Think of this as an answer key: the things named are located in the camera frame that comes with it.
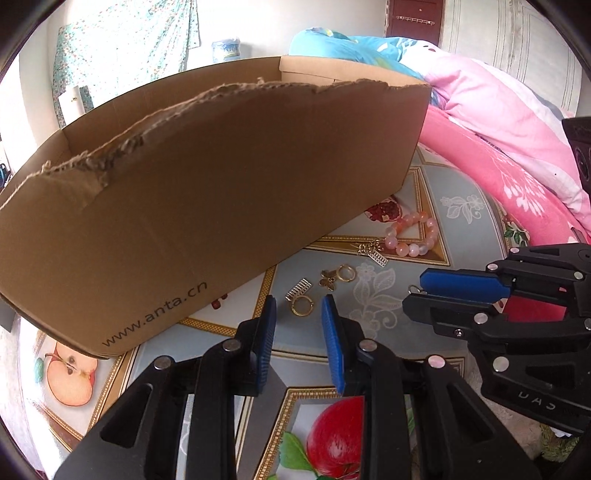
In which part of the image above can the blue patterned quilt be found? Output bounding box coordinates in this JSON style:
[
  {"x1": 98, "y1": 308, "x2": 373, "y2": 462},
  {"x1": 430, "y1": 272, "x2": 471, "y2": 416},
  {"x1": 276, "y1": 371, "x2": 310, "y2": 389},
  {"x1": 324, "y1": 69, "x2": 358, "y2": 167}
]
[{"x1": 288, "y1": 28, "x2": 444, "y2": 112}]

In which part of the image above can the green floral curtain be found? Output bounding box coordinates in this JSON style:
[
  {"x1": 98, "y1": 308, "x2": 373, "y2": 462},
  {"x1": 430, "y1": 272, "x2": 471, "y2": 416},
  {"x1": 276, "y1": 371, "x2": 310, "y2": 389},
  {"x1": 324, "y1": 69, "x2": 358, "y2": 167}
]
[{"x1": 52, "y1": 0, "x2": 204, "y2": 130}]

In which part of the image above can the brown cardboard box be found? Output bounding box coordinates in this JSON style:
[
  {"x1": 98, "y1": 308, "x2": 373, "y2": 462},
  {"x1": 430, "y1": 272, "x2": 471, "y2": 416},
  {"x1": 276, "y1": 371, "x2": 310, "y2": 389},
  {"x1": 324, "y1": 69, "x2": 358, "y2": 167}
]
[{"x1": 0, "y1": 55, "x2": 432, "y2": 361}]

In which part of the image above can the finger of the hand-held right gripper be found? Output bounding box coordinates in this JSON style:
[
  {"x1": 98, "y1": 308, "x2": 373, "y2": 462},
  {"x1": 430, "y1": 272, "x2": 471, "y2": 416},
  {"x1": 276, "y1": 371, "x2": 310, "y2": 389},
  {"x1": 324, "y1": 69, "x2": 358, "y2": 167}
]
[
  {"x1": 402, "y1": 294, "x2": 587, "y2": 346},
  {"x1": 419, "y1": 244, "x2": 587, "y2": 302}
]

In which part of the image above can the tall white cylinder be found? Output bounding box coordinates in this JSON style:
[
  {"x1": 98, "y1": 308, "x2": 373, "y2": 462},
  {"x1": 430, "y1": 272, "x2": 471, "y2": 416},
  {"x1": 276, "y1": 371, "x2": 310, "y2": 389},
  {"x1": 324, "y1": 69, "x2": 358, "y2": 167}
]
[{"x1": 59, "y1": 85, "x2": 95, "y2": 127}]

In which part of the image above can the fruit print tablecloth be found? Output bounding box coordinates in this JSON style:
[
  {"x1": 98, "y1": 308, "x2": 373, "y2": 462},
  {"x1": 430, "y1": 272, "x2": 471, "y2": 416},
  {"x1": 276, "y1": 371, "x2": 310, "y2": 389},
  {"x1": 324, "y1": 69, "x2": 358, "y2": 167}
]
[{"x1": 9, "y1": 143, "x2": 591, "y2": 480}]

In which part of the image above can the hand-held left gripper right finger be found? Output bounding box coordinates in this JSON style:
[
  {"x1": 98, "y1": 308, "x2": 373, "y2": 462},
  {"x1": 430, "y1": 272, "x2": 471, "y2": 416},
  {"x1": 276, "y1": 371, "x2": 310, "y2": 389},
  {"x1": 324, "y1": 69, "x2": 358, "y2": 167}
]
[{"x1": 320, "y1": 294, "x2": 542, "y2": 480}]

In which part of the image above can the light pink white quilt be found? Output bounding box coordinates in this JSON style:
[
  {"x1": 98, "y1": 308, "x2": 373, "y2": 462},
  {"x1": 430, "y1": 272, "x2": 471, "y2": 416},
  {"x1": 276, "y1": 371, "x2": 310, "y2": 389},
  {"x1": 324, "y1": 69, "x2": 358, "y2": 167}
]
[{"x1": 399, "y1": 41, "x2": 580, "y2": 208}]

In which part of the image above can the orange pink bead bracelet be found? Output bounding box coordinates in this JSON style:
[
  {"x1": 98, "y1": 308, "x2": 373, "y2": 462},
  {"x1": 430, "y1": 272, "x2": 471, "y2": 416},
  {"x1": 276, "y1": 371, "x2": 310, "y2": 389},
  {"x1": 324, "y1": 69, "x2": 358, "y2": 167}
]
[{"x1": 383, "y1": 210, "x2": 439, "y2": 258}]

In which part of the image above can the gold hoop butterfly charm earring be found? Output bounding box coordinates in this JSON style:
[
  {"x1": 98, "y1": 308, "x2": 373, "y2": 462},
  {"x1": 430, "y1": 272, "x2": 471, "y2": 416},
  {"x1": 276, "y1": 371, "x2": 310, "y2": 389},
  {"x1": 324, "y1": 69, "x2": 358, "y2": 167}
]
[{"x1": 320, "y1": 264, "x2": 357, "y2": 289}]

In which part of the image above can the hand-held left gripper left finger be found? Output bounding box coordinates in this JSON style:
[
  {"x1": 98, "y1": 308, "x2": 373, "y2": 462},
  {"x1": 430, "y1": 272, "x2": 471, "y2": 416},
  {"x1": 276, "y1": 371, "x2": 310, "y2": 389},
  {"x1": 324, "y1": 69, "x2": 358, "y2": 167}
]
[{"x1": 53, "y1": 294, "x2": 279, "y2": 480}]

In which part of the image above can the blue water jug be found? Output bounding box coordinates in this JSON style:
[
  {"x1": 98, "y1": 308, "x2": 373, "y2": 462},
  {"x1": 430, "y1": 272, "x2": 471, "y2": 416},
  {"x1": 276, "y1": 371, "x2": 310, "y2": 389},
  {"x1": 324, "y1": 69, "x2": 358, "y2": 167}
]
[{"x1": 211, "y1": 38, "x2": 243, "y2": 64}]

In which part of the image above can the pink floral blanket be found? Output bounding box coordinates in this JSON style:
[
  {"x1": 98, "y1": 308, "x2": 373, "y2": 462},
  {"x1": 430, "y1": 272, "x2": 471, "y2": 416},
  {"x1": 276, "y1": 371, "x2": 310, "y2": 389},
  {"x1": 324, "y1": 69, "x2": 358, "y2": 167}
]
[{"x1": 418, "y1": 108, "x2": 591, "y2": 245}]

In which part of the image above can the brown wooden door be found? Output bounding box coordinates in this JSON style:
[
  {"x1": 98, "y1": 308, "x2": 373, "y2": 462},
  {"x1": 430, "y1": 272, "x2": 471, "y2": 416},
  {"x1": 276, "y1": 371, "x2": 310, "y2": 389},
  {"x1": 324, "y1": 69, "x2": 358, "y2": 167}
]
[{"x1": 385, "y1": 0, "x2": 445, "y2": 44}]

